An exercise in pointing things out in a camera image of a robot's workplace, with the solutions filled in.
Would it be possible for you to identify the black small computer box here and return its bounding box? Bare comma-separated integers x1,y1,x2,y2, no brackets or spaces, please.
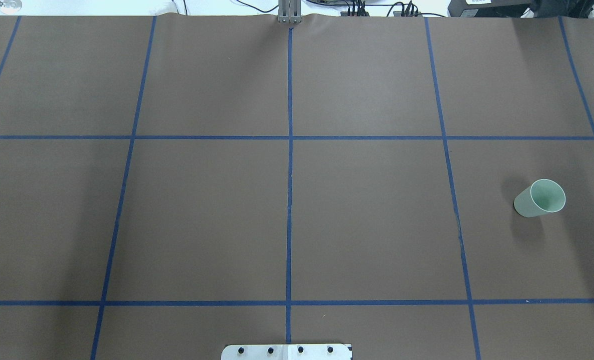
448,0,534,18

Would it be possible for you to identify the light green plastic cup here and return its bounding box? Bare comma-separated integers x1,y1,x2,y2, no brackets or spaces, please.
513,178,567,218

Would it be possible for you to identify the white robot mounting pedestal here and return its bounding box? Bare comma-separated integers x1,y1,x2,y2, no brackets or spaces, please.
221,343,353,360

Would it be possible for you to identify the aluminium frame post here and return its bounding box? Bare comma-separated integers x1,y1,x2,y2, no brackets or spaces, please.
277,0,303,24

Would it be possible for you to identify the brown paper table mat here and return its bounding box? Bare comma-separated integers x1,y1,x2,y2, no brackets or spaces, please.
0,13,594,360

